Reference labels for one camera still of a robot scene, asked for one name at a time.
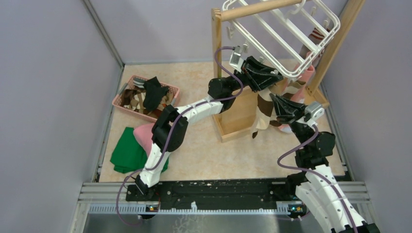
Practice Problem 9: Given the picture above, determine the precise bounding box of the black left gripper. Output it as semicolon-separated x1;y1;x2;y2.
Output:
226;55;283;93

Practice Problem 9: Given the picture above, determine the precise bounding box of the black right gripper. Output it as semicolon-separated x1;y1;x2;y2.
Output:
270;91;313;148

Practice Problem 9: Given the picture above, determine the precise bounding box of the brown beige striped sock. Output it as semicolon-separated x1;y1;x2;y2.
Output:
281;80;307;103
251;85;282;139

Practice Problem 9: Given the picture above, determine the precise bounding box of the pink sock with green pattern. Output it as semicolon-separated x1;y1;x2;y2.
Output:
278;64;315;133

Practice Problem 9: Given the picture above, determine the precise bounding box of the grey sock with red stripes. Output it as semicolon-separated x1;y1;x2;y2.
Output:
308;28;325;45

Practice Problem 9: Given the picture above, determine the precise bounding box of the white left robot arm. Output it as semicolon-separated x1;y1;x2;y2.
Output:
135;56;283;201

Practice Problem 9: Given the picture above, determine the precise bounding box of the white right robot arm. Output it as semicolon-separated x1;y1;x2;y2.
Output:
270;94;379;233

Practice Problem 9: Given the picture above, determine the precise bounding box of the wooden hanger stand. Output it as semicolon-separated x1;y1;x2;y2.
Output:
211;0;365;143

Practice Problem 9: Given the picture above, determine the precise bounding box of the white clip drying hanger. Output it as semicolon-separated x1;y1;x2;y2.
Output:
221;0;341;81

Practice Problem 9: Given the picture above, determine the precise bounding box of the pile of socks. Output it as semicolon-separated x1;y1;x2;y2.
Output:
120;78;173;118

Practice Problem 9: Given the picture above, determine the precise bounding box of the black sock in basket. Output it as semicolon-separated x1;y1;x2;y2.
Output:
143;76;169;112

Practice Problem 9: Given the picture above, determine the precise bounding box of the pink plastic basket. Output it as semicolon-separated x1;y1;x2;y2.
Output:
112;75;180;122

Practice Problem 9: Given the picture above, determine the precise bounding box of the pink folded cloth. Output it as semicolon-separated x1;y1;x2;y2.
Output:
133;123;154;158

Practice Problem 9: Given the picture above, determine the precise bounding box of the green folded cloth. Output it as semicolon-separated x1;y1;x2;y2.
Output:
110;127;170;174

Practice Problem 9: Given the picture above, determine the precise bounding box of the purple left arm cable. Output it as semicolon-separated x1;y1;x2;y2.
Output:
115;46;244;227

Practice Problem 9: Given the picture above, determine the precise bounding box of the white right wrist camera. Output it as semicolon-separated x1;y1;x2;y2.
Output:
304;101;325;122

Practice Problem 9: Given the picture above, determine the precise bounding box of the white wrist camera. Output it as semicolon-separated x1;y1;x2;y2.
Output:
229;46;244;72
304;101;325;122

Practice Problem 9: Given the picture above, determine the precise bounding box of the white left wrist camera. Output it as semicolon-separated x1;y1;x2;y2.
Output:
229;46;244;72

